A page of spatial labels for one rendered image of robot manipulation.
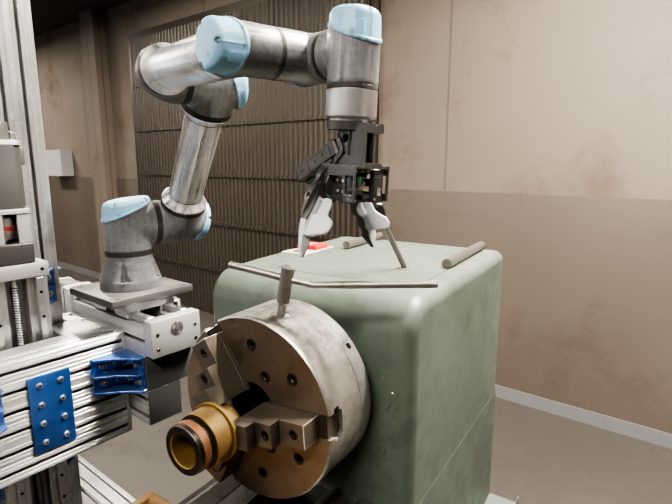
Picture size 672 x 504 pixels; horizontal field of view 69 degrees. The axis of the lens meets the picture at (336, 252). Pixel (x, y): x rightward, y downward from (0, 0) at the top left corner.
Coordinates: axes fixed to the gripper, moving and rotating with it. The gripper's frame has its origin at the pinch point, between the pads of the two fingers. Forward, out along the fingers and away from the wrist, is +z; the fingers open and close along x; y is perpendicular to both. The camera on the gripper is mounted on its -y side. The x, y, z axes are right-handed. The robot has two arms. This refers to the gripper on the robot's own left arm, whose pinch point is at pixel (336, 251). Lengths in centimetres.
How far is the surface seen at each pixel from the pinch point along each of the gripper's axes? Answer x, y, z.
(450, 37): 211, -141, -87
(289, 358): -8.8, 0.2, 15.7
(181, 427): -24.7, -3.1, 23.1
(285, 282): -6.5, -4.4, 5.1
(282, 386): -9.1, -1.0, 20.7
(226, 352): -13.4, -11.0, 17.5
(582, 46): 226, -66, -75
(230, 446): -18.6, -0.4, 27.1
